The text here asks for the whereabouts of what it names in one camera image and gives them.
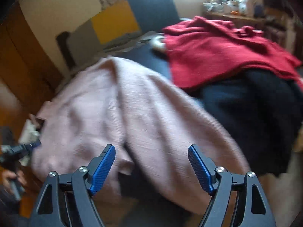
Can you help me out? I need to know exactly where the pink knitted sweater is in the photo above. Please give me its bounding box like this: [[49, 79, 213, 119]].
[[32, 57, 250, 214]]

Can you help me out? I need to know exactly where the person's left hand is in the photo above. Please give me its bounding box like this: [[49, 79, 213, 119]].
[[2, 170, 27, 188]]

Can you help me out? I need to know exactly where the black garment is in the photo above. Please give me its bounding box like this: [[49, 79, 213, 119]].
[[190, 69, 302, 177]]

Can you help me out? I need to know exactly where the red knitted sweater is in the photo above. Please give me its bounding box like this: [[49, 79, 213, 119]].
[[163, 16, 302, 90]]

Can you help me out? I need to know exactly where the grey blanket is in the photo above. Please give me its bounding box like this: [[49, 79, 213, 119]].
[[102, 31, 163, 52]]

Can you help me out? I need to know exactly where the cluttered wooden desk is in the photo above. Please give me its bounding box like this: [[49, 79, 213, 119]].
[[203, 0, 296, 29]]

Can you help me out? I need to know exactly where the grey yellow navy cushion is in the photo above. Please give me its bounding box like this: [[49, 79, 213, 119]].
[[56, 0, 180, 70]]

